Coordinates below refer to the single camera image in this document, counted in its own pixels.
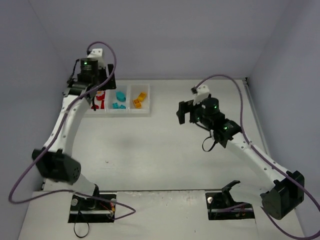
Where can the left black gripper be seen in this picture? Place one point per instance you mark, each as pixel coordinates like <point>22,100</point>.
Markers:
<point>110,78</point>

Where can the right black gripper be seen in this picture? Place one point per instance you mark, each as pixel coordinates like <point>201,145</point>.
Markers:
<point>186,110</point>

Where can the cyan round lego brick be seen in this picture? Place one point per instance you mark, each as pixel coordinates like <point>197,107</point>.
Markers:
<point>120,96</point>

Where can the red round lego brick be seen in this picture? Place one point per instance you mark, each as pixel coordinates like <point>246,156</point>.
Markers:
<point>100,95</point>

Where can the cyan lego brick stack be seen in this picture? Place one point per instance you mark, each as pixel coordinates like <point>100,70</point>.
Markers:
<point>115,105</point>

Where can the yellow black striped lego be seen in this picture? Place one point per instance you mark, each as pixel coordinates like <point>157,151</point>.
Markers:
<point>136,103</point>

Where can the small red lego brick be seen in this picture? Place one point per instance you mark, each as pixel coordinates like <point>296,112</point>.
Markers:
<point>102,105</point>

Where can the red lego stack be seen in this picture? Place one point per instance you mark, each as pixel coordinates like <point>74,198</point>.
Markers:
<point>95,107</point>

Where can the yellow round lego brick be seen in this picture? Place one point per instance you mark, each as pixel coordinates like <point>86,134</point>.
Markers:
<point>141,97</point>

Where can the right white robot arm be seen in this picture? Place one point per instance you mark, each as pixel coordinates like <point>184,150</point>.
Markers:
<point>282,193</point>

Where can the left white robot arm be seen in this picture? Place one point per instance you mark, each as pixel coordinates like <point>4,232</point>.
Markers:
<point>54,160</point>

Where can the clear plastic sorting tray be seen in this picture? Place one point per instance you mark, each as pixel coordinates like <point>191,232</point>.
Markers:
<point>127,100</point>

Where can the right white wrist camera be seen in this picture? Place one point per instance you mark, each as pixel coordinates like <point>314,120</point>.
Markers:
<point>200,93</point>

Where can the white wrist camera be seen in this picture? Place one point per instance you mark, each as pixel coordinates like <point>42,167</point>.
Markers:
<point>200,93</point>
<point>97,53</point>

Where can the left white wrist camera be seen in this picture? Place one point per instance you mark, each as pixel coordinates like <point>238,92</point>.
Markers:
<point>97,53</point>

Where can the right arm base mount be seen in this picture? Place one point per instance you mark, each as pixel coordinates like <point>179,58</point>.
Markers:
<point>221,206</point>

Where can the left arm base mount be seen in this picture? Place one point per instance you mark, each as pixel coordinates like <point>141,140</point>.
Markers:
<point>88,210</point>

